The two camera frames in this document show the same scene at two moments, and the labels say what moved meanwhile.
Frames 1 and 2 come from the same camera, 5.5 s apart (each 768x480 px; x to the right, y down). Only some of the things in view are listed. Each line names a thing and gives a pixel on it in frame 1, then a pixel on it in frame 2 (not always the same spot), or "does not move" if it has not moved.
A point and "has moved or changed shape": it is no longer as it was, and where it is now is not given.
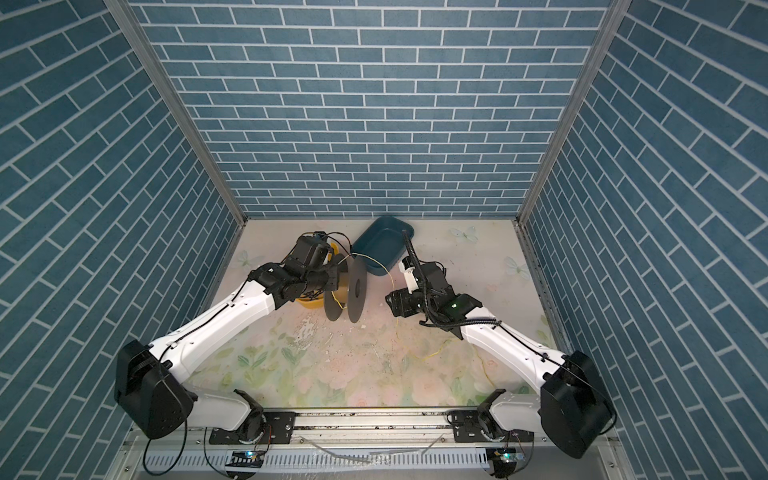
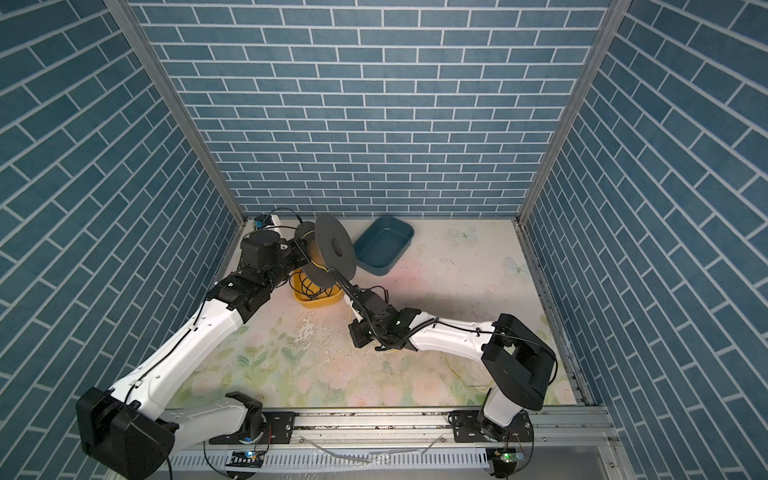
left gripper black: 332,268 → 299,251
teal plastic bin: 382,244 does not move
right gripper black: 400,298 → 357,339
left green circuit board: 246,458 does not move
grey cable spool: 351,295 has moved or changed shape
